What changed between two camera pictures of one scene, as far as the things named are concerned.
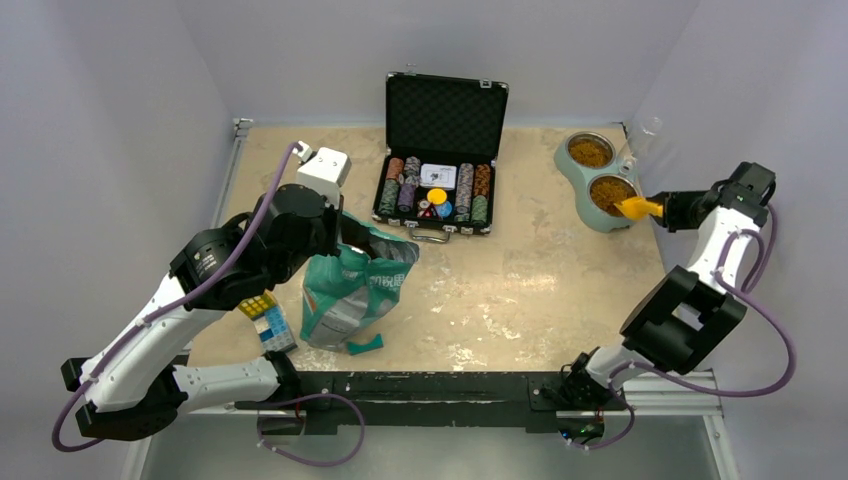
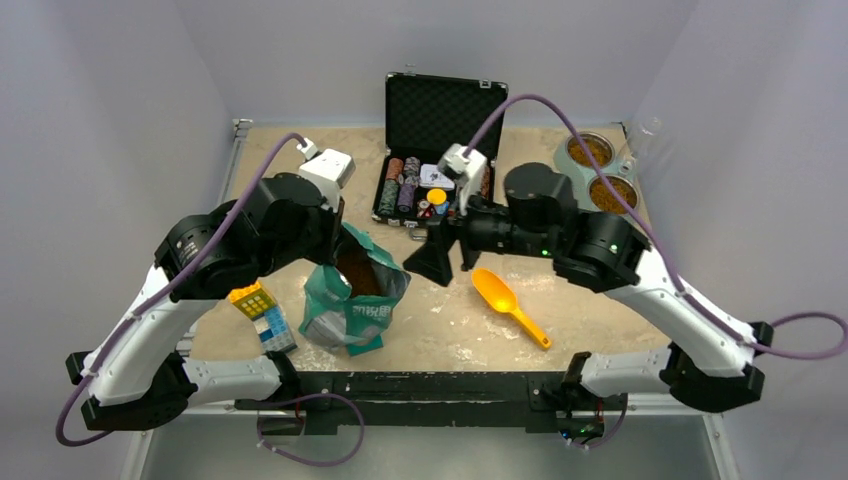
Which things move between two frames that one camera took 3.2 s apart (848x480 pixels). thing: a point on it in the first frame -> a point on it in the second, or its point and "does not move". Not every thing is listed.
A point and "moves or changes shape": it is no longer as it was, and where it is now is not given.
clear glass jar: x=647 y=144 does not move
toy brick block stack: x=270 y=321 does not move
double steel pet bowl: x=600 y=176 does not move
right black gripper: x=672 y=203 -> x=432 y=257
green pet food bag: x=344 y=293 moves or changes shape
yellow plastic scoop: x=638 y=207 -> x=499 y=295
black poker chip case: x=443 y=135 does not move
